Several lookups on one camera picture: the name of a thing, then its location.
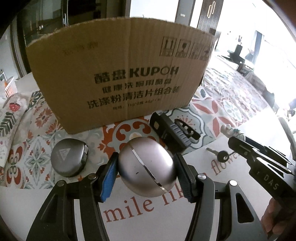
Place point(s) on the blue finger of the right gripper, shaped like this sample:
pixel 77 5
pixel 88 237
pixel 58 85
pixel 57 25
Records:
pixel 271 152
pixel 251 153

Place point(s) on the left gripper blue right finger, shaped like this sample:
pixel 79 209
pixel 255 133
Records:
pixel 186 175

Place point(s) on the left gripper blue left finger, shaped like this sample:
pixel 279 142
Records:
pixel 108 177

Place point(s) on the pink silver oval case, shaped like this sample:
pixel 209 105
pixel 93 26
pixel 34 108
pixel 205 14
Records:
pixel 146 167

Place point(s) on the person right hand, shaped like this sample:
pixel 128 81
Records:
pixel 277 222

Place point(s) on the small key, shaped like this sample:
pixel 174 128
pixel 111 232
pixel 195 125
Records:
pixel 222 156

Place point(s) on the small astronaut figurine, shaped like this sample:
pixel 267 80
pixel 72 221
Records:
pixel 230 131

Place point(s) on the black clip device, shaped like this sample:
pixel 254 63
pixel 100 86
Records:
pixel 177 135

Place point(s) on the dark grey earbud case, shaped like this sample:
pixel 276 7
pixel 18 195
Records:
pixel 69 157

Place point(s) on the patterned table runner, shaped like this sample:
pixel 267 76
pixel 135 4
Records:
pixel 224 97

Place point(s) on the brown cardboard box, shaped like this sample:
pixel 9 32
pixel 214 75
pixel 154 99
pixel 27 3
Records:
pixel 103 71

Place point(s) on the floral fabric tissue pouch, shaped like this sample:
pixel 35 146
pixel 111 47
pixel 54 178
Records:
pixel 14 122

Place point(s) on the white fruit basket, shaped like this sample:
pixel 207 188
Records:
pixel 7 86

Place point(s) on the dark glass door cabinet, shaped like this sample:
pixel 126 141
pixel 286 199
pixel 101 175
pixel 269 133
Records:
pixel 39 18

